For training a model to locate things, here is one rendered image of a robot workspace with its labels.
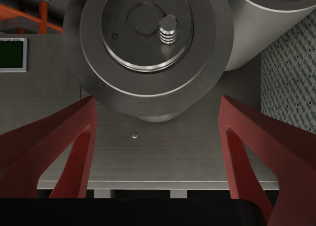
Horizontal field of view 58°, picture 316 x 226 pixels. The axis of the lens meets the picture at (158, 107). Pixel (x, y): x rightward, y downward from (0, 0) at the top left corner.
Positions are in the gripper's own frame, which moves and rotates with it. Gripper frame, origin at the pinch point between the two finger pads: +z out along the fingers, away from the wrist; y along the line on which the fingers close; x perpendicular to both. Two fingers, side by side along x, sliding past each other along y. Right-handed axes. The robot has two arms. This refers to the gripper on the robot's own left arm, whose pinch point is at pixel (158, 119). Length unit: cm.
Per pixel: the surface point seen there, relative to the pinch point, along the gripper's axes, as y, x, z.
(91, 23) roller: 5.6, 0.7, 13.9
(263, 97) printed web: -17.2, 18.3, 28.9
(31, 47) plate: 26, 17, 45
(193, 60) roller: -3.0, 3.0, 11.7
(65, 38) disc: 8.0, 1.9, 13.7
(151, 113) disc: 0.6, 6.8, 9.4
